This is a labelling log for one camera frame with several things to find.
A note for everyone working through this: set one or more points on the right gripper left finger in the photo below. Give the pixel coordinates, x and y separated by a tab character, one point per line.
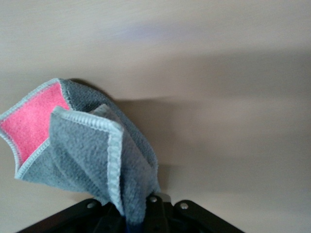
80	218

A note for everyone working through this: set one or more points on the grey and pink cloth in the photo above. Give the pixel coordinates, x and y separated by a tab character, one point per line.
80	155

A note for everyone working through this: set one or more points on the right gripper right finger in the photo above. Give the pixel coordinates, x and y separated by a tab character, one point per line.
189	218

